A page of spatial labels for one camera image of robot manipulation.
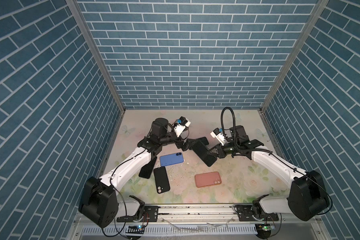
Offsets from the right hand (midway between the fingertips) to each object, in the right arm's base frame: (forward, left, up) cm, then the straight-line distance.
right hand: (208, 150), depth 80 cm
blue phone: (+1, +22, -16) cm, 27 cm away
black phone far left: (-8, +35, -13) cm, 38 cm away
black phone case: (-1, +3, -2) cm, 4 cm away
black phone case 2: (-12, +25, -16) cm, 32 cm away
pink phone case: (-9, -1, -18) cm, 20 cm away
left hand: (+3, +9, +10) cm, 14 cm away
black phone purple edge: (+17, +1, -15) cm, 23 cm away
